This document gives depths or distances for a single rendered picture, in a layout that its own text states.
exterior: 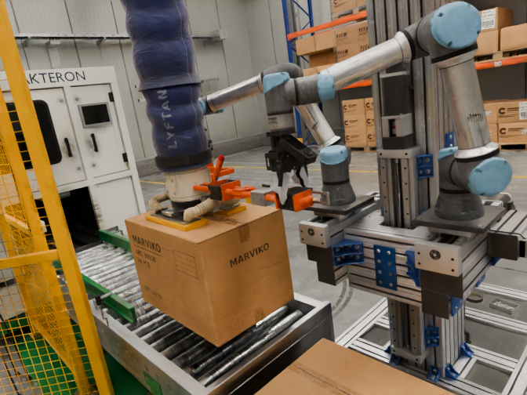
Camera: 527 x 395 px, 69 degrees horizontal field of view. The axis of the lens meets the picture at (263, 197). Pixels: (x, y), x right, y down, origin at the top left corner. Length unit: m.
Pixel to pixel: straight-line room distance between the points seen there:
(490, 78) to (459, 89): 8.39
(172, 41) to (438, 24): 0.86
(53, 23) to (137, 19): 9.11
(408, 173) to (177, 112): 0.89
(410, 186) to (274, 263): 0.60
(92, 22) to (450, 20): 10.14
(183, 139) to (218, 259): 0.46
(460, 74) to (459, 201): 0.41
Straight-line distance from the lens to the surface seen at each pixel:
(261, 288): 1.52
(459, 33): 1.17
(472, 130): 1.23
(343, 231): 1.64
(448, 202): 1.40
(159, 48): 1.49
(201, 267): 1.33
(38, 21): 10.52
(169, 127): 1.49
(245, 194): 1.26
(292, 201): 1.10
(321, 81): 1.10
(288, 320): 1.80
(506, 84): 9.52
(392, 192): 1.62
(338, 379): 1.49
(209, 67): 12.37
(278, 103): 1.08
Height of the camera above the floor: 1.50
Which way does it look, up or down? 14 degrees down
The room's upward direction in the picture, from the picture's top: 8 degrees counter-clockwise
